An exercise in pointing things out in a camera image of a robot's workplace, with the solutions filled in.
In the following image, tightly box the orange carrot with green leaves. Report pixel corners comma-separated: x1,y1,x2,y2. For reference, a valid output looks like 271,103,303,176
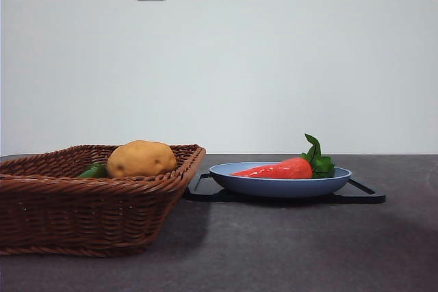
229,133,337,181

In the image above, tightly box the blue round plate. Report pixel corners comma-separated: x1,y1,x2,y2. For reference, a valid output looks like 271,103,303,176
208,161,353,199

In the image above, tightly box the yellow-brown potato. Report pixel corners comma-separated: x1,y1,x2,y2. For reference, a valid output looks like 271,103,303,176
106,140,178,179

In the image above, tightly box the green pepper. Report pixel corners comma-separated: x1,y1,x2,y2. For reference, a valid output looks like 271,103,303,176
77,163,109,179

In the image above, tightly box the black flat tray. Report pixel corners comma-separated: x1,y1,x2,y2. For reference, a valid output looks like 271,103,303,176
183,172,387,204

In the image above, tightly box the brown wicker basket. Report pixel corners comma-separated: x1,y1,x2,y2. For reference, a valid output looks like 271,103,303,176
0,144,207,258

